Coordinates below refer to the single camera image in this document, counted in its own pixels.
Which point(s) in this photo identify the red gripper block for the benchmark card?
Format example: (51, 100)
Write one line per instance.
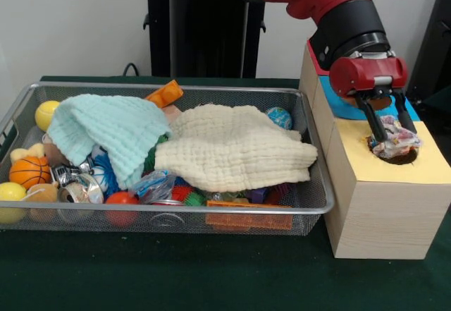
(366, 76)

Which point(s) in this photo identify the colourful patterned cloth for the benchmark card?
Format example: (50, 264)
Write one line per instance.
(398, 138)

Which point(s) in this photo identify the wooden box with three holes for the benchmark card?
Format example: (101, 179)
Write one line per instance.
(387, 219)

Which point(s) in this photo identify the dark green tablecloth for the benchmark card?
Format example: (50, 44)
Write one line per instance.
(176, 275)
(440, 101)

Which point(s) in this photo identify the black upright panel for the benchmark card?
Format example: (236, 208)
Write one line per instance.
(437, 36)

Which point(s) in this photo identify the blue globe ball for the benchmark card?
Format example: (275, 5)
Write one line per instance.
(279, 117)

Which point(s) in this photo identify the cream waffle cloth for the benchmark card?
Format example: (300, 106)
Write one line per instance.
(229, 149)

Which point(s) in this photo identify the orange flat building brick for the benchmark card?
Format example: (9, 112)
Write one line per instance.
(246, 221)

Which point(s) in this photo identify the orange studded building block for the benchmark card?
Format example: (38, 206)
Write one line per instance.
(165, 94)

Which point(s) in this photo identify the red ball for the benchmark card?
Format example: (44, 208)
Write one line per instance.
(121, 199)

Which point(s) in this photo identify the light blue waffle cloth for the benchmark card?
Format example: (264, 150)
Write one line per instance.
(105, 127)

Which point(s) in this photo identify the crushed silver can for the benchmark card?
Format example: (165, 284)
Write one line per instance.
(79, 193)

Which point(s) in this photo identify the yellow ball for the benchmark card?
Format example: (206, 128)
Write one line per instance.
(12, 192)
(44, 113)

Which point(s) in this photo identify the orange toy basketball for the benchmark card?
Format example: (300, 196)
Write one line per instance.
(30, 171)

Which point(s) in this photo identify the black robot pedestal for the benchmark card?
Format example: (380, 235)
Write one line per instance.
(211, 25)

